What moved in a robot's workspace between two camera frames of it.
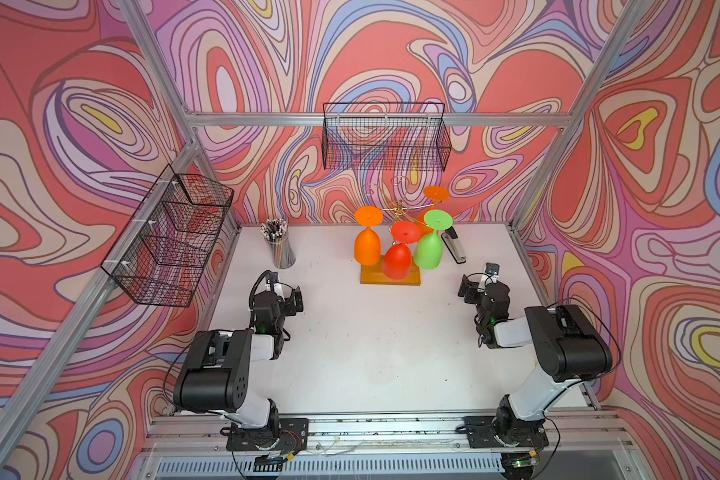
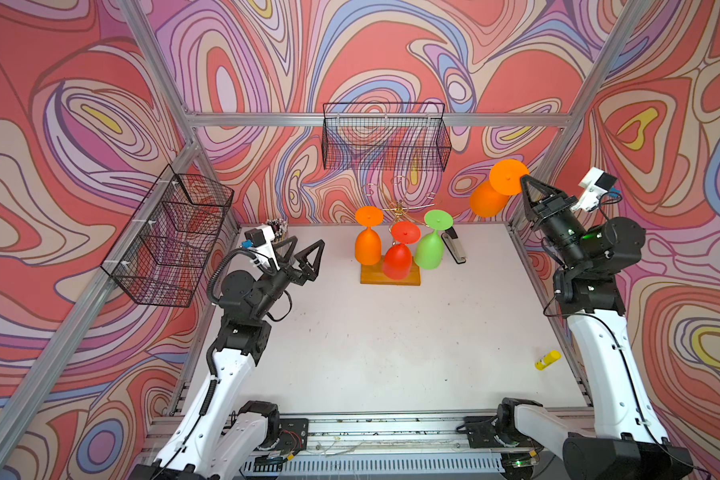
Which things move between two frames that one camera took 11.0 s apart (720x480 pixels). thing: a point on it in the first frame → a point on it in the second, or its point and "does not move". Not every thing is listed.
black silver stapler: x=451 y=240 does not move
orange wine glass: x=367 y=243 does not move
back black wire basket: x=404 y=136 does not move
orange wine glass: x=434 y=194 → x=489 y=198
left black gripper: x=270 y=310 → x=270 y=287
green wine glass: x=428 y=249 does not move
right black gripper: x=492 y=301 → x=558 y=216
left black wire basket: x=162 y=250 does not move
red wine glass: x=397 y=259 does not move
